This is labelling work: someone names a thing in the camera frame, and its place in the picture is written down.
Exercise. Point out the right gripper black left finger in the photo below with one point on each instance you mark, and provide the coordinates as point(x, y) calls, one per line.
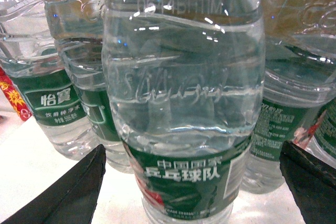
point(72, 198)

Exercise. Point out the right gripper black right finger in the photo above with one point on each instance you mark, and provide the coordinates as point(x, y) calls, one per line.
point(311, 182)

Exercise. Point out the clear water bottle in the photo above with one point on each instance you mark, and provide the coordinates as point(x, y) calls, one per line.
point(185, 81)

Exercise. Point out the water bottle right rear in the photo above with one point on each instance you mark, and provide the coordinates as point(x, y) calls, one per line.
point(299, 81)

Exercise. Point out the water bottle barcode label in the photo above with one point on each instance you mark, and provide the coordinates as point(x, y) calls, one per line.
point(30, 59)

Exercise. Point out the water bottle team label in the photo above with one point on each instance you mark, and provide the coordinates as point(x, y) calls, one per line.
point(77, 28)

